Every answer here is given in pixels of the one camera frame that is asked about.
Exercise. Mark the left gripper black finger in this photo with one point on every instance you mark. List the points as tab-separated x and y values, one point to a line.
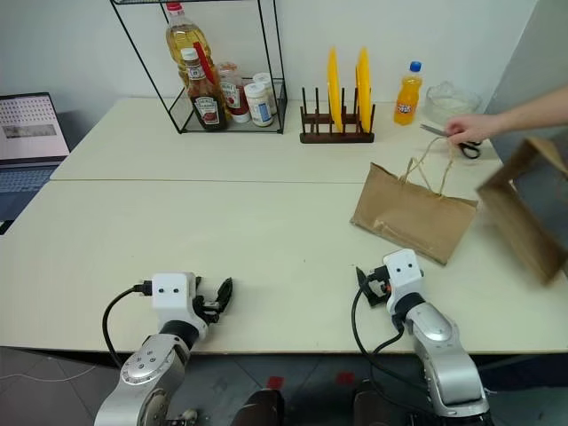
226	293
197	284

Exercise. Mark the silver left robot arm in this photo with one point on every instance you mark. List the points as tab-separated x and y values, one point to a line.
146	359

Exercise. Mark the dark rounded shape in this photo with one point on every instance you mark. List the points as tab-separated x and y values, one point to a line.
375	406
259	408

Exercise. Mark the person's bare hand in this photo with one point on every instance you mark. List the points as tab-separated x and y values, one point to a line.
472	128

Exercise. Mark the glass Heinz ketchup bottle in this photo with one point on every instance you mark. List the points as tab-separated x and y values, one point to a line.
206	106

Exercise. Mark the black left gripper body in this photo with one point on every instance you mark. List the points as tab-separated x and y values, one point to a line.
208	310

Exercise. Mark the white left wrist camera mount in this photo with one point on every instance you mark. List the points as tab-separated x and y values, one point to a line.
171	302

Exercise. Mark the open laptop computer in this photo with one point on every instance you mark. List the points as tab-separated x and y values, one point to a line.
29	128

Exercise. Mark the red squeeze ketchup bottle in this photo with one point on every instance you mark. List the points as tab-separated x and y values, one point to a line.
235	100

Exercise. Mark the person's bare forearm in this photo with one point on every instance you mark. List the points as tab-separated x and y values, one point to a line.
532	111

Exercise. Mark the yellow plate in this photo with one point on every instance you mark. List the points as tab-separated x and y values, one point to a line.
364	89
333	89

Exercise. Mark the dark wooden dish rack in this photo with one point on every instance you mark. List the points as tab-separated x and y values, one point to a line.
337	136

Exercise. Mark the orange soda bottle blue cap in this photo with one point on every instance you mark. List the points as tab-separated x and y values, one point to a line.
407	100

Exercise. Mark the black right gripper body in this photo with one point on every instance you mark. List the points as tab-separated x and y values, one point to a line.
377	288

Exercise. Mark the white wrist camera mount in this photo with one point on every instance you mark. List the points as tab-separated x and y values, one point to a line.
171	302
406	284

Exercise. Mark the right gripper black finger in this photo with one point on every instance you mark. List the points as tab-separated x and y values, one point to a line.
361	281

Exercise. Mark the white seasoning jar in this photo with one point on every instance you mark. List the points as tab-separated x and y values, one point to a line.
259	106
264	79

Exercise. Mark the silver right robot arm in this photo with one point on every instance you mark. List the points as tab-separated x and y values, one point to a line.
439	337

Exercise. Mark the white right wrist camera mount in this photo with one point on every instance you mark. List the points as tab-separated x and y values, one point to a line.
406	284

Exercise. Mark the large cooking oil bottle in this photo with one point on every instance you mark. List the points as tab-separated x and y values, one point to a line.
182	40

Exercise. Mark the clear glass bowl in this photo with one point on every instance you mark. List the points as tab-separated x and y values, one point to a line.
452	104

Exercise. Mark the small white caster wheel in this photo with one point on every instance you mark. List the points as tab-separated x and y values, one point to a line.
191	414

